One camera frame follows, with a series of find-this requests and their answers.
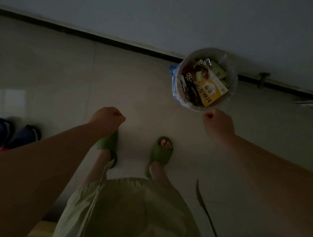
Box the person's right hand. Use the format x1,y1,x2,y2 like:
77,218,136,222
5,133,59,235
201,108,235,142

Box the person's left hand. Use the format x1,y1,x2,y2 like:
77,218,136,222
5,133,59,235
87,106,127,137

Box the black shoelace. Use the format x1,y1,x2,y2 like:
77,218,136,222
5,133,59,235
183,80,202,106

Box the blue knit sneaker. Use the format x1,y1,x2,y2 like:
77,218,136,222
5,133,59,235
0,118,14,148
5,124,41,149

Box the person's left forearm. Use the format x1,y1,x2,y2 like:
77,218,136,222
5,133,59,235
0,123,108,237

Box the person's right forearm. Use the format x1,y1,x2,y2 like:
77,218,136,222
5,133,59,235
217,133,313,237

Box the person's left leg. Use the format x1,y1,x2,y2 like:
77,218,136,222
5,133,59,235
82,149,114,186

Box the person's leg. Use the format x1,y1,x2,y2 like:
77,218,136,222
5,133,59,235
149,139,175,188
82,149,114,186

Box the person's right leg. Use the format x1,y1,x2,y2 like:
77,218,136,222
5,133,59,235
149,139,175,188

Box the green foam slipper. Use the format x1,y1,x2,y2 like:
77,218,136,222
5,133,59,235
95,132,118,169
144,136,174,180

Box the yellow cardboard box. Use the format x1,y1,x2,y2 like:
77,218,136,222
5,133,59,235
197,77,229,108

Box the pale green packet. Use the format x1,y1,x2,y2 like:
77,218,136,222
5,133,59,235
210,61,227,80

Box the round trash bin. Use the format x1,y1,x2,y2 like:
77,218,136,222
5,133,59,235
171,48,239,113

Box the brown snack packet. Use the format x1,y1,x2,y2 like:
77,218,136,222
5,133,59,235
182,65,205,82

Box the blue plastic bag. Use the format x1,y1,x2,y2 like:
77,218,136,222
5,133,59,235
170,64,183,104

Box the black baseboard strip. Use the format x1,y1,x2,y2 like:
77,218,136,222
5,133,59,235
0,8,313,96

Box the olive green shorts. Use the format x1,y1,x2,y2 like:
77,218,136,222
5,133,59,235
52,177,201,237

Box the hanging drawstring cord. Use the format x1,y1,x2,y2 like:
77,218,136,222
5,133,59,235
195,180,218,237
93,159,115,198

